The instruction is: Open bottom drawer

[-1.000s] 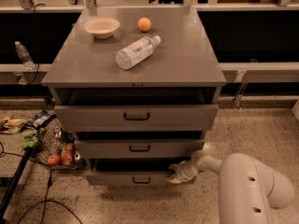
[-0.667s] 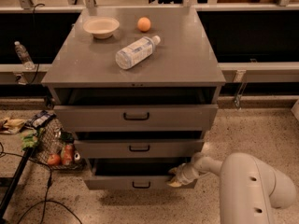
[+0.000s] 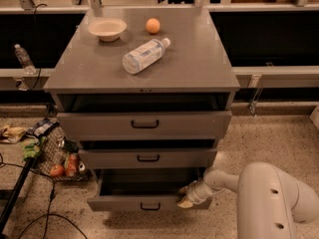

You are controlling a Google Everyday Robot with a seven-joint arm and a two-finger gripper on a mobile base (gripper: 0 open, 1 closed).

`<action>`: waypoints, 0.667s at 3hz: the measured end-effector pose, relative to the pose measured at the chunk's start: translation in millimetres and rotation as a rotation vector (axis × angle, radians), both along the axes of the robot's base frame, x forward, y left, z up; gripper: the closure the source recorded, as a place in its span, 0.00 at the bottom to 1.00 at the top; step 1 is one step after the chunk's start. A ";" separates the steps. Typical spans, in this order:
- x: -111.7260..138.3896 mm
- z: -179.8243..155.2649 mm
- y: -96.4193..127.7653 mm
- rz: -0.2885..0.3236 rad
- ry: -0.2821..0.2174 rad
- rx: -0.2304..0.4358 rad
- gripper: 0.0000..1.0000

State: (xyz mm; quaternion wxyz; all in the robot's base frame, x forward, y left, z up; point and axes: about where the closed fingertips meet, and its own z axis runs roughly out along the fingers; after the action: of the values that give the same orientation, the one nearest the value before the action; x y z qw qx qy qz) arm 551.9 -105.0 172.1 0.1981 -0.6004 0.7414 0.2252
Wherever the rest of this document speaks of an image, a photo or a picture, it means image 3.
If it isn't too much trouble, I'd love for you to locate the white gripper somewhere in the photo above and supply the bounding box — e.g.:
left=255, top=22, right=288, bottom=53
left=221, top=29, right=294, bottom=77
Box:
left=176, top=180, right=214, bottom=209

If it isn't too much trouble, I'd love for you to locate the grey bottom drawer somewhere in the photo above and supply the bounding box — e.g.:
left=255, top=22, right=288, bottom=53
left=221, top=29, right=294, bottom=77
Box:
left=88, top=167, right=204, bottom=211

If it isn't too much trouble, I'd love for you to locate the grey drawer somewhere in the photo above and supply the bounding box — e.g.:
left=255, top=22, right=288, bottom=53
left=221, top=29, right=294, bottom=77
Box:
left=58, top=111, right=231, bottom=141
left=79, top=148, right=216, bottom=169
left=88, top=167, right=204, bottom=211

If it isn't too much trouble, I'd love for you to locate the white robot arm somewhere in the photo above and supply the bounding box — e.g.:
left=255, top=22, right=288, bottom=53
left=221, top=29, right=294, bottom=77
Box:
left=177, top=162, right=319, bottom=239

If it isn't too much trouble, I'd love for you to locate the grey middle drawer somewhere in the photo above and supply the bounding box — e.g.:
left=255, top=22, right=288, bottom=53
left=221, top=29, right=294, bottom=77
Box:
left=79, top=148, right=216, bottom=169

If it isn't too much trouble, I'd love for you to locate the grey top drawer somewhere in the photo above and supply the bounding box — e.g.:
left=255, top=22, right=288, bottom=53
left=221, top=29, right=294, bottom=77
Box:
left=58, top=111, right=231, bottom=141

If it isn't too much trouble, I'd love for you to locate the grey drawer cabinet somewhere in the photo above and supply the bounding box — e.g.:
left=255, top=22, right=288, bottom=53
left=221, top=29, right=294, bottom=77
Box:
left=43, top=7, right=241, bottom=191

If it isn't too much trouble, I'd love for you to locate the small soda can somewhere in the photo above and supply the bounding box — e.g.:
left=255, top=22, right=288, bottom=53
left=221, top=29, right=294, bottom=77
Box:
left=78, top=161, right=87, bottom=175

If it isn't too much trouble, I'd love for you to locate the red snack can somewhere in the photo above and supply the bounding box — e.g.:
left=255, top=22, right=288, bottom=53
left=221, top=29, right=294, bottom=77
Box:
left=65, top=153, right=79, bottom=177

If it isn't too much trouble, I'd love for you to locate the red tomato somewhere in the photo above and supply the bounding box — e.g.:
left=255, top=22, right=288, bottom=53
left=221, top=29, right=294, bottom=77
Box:
left=50, top=164, right=65, bottom=177

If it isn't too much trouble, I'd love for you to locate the lying clear plastic bottle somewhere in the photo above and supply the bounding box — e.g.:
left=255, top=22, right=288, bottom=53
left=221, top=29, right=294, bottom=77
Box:
left=122, top=38, right=170, bottom=75

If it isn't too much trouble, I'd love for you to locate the blue chip bag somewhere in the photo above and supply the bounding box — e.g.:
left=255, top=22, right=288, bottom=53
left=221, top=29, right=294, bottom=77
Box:
left=27, top=118, right=59, bottom=137

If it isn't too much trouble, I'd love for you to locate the black pole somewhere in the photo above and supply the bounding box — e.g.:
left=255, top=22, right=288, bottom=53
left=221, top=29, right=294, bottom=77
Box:
left=0, top=157, right=35, bottom=238

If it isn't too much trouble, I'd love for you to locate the green snack bag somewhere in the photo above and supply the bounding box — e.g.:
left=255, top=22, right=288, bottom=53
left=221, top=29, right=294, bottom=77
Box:
left=21, top=136, right=47, bottom=161

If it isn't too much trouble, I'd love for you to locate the orange fruit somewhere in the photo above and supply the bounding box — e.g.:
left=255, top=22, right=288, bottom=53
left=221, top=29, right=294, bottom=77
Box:
left=146, top=18, right=160, bottom=34

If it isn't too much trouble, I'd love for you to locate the beige bowl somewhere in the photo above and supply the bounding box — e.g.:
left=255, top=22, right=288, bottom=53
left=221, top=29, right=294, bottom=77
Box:
left=88, top=18, right=127, bottom=42

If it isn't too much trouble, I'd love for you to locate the standing small water bottle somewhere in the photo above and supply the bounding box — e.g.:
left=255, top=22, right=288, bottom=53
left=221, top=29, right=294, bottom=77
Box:
left=14, top=44, right=37, bottom=75

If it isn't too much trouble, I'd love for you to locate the wire mesh basket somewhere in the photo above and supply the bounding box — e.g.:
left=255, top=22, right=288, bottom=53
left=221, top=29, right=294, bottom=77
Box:
left=37, top=126, right=90, bottom=182

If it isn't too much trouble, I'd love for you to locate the black floor cable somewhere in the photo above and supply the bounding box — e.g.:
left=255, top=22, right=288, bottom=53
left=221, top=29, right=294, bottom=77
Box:
left=0, top=149, right=89, bottom=239

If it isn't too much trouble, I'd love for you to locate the metal railing frame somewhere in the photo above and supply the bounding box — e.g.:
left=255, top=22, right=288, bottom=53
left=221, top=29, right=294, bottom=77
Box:
left=0, top=0, right=319, bottom=92

